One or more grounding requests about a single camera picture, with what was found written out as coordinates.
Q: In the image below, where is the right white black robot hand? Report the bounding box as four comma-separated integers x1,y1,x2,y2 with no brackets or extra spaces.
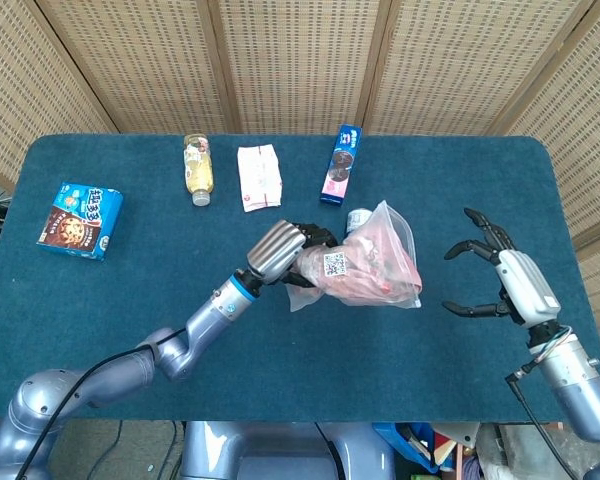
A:
442,207,563,330

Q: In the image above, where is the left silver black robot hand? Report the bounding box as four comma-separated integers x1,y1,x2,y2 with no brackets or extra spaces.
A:
246,218,340,289

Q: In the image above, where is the translucent white zip bag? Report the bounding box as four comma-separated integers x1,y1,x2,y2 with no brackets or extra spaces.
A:
285,200,424,313

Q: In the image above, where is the white red-printed tissue packet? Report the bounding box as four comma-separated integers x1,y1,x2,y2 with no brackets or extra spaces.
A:
236,143,284,214

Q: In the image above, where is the blue Oreo cookie box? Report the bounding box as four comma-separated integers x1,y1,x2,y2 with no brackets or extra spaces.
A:
319,123,363,205

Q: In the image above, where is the yellow drink plastic bottle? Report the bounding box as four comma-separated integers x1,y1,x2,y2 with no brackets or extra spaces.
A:
182,133,216,207

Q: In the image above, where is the woven rattan folding screen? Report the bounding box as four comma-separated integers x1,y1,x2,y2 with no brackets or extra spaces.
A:
0,0,600,254

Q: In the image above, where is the blue plastic storage bin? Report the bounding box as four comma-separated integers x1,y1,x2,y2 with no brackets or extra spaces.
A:
372,422,439,474

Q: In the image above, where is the blue chocolate chip cookie box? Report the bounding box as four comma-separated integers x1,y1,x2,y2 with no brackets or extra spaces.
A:
36,181,124,262

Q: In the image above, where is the silver robot torso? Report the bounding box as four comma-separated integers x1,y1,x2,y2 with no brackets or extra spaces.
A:
179,421,396,480

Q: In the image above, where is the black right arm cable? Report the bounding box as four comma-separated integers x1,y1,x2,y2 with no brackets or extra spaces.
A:
504,324,581,480

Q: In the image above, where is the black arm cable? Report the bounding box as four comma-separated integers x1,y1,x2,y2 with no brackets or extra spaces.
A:
504,324,581,480
17,327,189,480

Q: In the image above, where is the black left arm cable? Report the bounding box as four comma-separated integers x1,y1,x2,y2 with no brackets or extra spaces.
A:
17,327,189,480

